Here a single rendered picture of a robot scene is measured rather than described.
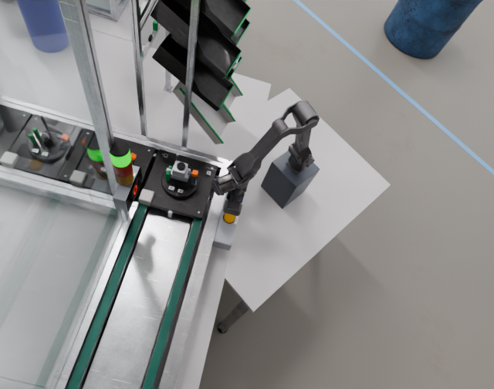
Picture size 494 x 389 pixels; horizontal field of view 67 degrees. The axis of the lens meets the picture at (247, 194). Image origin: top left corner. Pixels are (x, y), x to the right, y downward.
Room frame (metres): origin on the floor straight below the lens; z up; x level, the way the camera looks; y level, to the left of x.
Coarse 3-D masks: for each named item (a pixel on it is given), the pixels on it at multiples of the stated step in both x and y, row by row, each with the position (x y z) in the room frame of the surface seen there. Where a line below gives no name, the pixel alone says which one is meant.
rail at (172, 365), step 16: (224, 160) 0.82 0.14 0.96; (208, 224) 0.54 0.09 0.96; (208, 240) 0.48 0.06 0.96; (208, 256) 0.42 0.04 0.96; (192, 272) 0.35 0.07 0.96; (192, 288) 0.30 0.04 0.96; (192, 304) 0.25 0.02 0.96; (176, 336) 0.14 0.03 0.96; (176, 352) 0.10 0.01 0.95; (176, 368) 0.06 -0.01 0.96; (160, 384) 0.00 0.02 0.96
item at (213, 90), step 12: (168, 36) 0.93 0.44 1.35; (168, 48) 0.94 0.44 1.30; (180, 48) 0.97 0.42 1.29; (156, 60) 0.86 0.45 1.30; (168, 60) 0.86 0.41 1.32; (180, 60) 0.93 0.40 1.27; (180, 72) 0.86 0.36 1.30; (204, 72) 0.96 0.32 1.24; (204, 84) 0.91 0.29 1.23; (216, 84) 0.95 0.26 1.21; (228, 84) 0.98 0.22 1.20; (204, 96) 0.86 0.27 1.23; (216, 96) 0.90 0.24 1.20; (216, 108) 0.85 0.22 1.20
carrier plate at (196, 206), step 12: (168, 156) 0.73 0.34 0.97; (180, 156) 0.75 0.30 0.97; (156, 168) 0.66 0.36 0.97; (192, 168) 0.72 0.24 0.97; (204, 168) 0.74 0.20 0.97; (216, 168) 0.77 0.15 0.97; (156, 180) 0.61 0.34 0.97; (204, 180) 0.70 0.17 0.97; (156, 192) 0.57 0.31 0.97; (204, 192) 0.65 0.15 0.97; (156, 204) 0.53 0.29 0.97; (168, 204) 0.54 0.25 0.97; (180, 204) 0.56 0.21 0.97; (192, 204) 0.58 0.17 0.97; (204, 204) 0.60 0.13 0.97; (192, 216) 0.54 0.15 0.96
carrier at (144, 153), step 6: (114, 138) 0.71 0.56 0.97; (120, 138) 0.72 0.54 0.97; (132, 144) 0.72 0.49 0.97; (138, 144) 0.73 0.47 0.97; (132, 150) 0.69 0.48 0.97; (138, 150) 0.70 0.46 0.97; (144, 150) 0.72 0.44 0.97; (150, 150) 0.72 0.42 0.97; (138, 156) 0.68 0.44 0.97; (144, 156) 0.69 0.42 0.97; (150, 156) 0.70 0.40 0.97; (132, 162) 0.63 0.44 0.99; (138, 162) 0.65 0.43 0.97; (144, 162) 0.67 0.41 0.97; (150, 162) 0.68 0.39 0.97; (144, 168) 0.64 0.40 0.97; (144, 174) 0.62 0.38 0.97; (138, 192) 0.55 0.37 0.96
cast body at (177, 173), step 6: (180, 162) 0.66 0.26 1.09; (168, 168) 0.64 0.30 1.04; (174, 168) 0.63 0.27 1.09; (180, 168) 0.63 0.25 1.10; (186, 168) 0.65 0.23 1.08; (174, 174) 0.62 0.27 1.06; (180, 174) 0.62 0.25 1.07; (186, 174) 0.64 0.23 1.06; (180, 180) 0.62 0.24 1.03; (186, 180) 0.63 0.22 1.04
